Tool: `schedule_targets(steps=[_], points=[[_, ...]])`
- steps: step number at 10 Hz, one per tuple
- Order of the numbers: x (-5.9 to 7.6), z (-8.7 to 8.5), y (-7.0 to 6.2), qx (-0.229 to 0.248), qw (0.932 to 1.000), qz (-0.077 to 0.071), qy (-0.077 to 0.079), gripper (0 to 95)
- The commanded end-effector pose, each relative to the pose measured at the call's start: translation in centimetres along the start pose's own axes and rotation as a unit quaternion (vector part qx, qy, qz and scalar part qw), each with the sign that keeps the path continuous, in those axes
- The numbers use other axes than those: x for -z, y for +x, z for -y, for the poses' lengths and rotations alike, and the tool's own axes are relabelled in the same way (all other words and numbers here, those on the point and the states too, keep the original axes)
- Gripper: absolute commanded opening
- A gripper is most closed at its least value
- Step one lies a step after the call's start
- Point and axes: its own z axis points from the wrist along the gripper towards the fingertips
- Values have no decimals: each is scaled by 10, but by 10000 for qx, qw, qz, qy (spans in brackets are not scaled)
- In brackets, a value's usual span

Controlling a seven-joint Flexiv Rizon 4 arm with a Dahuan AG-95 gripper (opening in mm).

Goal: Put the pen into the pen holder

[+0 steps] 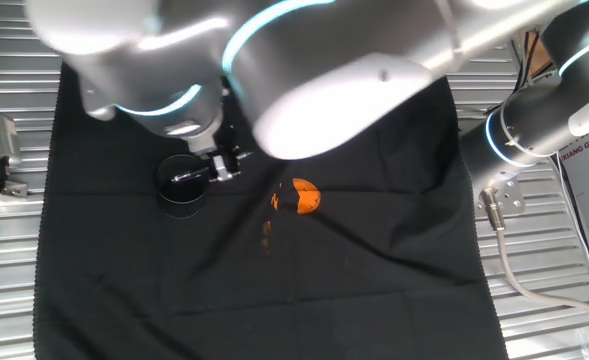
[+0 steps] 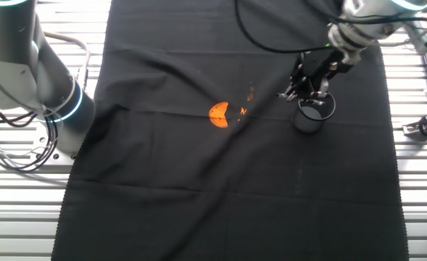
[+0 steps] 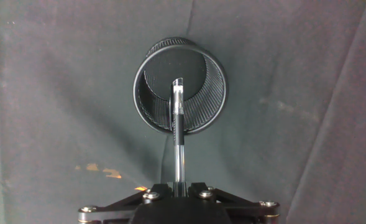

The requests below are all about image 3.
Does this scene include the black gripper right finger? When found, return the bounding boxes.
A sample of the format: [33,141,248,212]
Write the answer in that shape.
[188,182,281,224]

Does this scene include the black table cloth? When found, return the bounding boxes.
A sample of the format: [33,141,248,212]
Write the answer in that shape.
[0,0,366,224]

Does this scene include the black and clear pen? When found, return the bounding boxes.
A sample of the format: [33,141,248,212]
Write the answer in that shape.
[169,77,187,197]

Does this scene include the black mesh pen holder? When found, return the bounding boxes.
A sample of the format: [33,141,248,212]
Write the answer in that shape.
[132,36,229,136]

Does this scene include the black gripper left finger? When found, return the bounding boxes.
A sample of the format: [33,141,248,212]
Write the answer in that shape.
[77,182,173,224]

